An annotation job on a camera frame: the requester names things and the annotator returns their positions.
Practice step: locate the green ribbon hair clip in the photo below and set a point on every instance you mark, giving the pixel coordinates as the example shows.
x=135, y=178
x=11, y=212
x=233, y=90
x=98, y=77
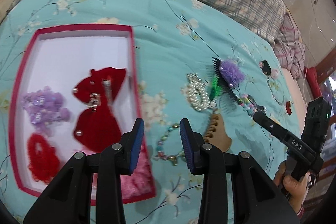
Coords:
x=215, y=92

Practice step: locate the pink plaid pillow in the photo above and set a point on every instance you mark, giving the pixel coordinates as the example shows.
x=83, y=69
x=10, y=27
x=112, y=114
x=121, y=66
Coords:
x=289, y=47

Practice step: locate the right hand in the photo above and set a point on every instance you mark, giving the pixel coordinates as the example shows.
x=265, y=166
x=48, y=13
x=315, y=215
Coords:
x=297, y=189

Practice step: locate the black beaded hair clip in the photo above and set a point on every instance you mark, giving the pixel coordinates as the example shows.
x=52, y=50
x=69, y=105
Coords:
x=265, y=67

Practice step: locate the red gem brooch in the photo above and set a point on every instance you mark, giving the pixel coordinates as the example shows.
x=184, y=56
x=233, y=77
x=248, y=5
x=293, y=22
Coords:
x=288, y=107

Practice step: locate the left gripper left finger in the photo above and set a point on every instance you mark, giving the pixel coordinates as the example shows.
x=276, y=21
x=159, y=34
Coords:
x=67, y=198

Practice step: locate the purple flower black comb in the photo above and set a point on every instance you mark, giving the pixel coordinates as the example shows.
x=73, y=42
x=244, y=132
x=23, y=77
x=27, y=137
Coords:
x=230, y=77

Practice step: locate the teal floral bedsheet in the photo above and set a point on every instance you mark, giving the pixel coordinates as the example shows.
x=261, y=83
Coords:
x=172, y=39

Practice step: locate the pink fuzzy ball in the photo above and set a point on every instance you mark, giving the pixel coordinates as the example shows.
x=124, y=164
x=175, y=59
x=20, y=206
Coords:
x=274, y=73

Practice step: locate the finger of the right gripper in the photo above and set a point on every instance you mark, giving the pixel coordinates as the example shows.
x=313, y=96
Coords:
x=270, y=126

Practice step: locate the red fluffy scrunchie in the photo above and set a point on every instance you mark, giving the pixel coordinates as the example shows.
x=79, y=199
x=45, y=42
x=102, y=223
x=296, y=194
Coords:
x=43, y=161

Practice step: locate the tan hair claw clip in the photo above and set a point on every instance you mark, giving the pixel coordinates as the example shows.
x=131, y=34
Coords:
x=215, y=133

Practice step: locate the red shallow box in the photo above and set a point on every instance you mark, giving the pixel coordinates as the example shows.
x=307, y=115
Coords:
x=60, y=57

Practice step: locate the pink fabric flower scrunchie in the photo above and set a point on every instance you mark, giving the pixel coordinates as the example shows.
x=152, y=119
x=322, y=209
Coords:
x=139, y=186

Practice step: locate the red velvet bow clip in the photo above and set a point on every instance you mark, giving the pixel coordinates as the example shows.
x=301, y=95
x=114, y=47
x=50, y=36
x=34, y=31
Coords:
x=96, y=127

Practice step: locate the purple sequin scrunchie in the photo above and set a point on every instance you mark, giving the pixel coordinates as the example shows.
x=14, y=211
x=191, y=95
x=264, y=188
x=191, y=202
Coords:
x=45, y=109

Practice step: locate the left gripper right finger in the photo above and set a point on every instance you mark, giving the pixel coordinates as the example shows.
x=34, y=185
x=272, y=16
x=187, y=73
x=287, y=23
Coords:
x=256, y=199

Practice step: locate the silver metal wristwatch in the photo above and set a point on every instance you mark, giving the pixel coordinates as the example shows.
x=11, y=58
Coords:
x=256, y=106

